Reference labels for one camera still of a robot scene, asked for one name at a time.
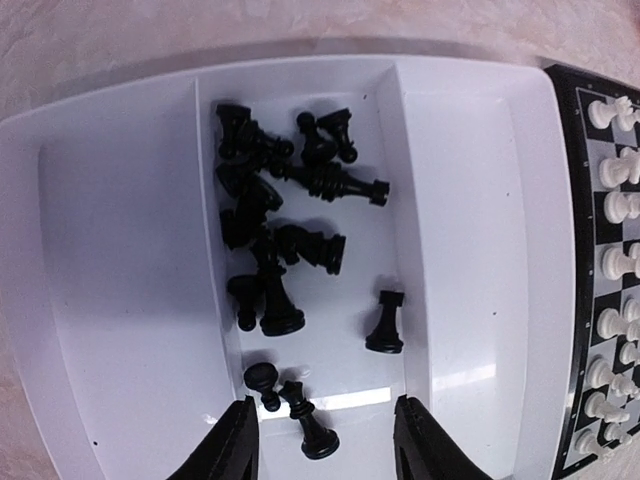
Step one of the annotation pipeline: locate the black white chessboard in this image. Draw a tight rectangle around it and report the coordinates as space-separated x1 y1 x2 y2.
546 65 639 479

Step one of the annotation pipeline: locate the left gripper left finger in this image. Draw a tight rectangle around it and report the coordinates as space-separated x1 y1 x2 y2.
168 396 259 480

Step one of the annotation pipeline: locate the black chess pieces heap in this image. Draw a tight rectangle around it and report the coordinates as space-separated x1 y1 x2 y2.
215 153 284 250

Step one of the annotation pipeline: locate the white chess piece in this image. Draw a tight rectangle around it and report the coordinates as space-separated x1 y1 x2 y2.
584 392 630 423
596 308 631 339
588 100 617 130
599 156 639 189
585 356 618 390
604 192 640 224
614 96 639 132
601 243 639 280

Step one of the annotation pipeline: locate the white plastic compartment tray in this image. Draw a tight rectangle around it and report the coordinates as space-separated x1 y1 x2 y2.
1 55 575 479

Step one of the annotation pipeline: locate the black rook piece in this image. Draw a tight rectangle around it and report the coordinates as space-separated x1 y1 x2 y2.
215 103 251 160

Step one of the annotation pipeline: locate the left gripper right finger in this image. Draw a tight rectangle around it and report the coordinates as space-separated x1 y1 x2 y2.
393 395 491 480

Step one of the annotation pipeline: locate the black bishop piece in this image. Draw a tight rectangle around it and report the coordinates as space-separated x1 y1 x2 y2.
279 381 340 460

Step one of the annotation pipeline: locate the black pawn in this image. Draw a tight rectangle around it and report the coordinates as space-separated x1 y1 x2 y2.
296 111 337 167
317 108 358 164
243 362 281 412
226 275 264 332

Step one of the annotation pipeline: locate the black chess piece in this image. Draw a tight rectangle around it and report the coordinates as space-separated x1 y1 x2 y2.
365 290 405 354
243 120 294 158

